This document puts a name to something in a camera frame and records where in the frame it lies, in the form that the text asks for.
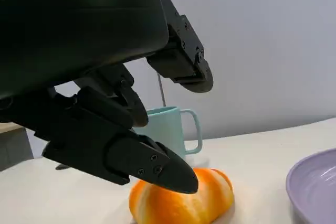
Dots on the orange white pumpkin-shaped bread roll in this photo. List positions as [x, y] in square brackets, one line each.
[183, 205]

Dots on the pale green mug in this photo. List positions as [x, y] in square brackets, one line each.
[168, 129]

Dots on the lilac plate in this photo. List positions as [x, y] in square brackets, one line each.
[315, 190]

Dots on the grey cabinet with beige top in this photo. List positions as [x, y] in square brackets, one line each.
[13, 145]

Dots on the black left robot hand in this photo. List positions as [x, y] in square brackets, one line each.
[78, 24]

